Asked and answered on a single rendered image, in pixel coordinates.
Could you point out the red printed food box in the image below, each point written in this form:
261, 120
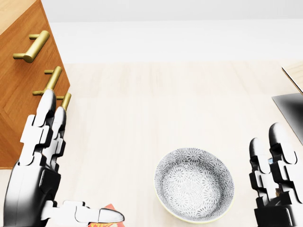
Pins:
112, 206

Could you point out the flat dark stove plate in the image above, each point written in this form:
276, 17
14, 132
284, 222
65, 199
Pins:
292, 111

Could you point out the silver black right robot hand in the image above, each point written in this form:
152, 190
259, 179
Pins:
284, 165

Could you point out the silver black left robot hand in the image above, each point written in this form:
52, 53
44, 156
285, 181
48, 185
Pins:
30, 184

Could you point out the wooden cabinet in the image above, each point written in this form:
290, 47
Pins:
9, 94

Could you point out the pale wooden board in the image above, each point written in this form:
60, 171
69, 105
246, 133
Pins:
296, 73

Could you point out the grey floral patterned bowl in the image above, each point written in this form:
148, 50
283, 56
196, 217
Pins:
194, 186

